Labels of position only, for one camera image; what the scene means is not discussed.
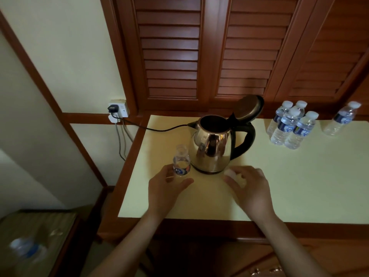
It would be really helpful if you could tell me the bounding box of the person's left forearm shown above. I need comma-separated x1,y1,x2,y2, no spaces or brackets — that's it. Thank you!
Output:
88,212,172,277

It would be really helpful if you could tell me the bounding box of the person's right forearm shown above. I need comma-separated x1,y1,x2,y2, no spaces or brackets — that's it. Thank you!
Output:
252,212,332,277

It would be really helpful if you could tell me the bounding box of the person's left hand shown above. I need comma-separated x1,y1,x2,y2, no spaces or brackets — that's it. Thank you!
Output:
147,164,194,220

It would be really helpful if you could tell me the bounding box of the wooden cabinet cream top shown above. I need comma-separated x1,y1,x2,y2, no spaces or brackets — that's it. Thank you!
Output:
96,111,369,277

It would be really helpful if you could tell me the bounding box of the large blue label water bottle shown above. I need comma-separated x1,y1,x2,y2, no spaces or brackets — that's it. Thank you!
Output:
7,236,48,266

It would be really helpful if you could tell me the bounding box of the black power cord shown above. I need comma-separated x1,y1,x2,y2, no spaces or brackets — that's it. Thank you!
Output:
111,112,191,132

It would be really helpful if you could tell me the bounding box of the stainless steel electric kettle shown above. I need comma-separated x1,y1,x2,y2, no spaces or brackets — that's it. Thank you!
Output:
187,94,265,174

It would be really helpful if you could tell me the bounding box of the wooden louvered shutter door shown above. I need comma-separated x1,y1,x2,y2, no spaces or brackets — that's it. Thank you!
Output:
346,72,369,107
115,0,215,112
274,0,369,103
209,0,317,103

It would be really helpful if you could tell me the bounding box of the wooden side table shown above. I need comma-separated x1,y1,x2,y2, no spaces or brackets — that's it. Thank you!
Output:
0,210,83,277

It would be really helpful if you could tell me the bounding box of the grey cable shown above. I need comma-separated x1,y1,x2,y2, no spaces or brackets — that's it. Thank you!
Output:
115,122,127,162
122,121,135,143

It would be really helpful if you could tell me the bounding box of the brass drawer handle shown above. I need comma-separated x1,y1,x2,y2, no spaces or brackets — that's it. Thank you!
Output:
249,265,284,277

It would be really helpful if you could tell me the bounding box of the clear plastic water bottle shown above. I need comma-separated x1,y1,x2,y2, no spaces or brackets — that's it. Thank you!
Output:
266,100,294,137
270,107,301,146
284,111,319,150
322,101,362,137
294,100,308,117
172,144,191,178

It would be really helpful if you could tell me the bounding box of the person's right hand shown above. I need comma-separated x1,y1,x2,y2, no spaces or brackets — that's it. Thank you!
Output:
223,165,276,222

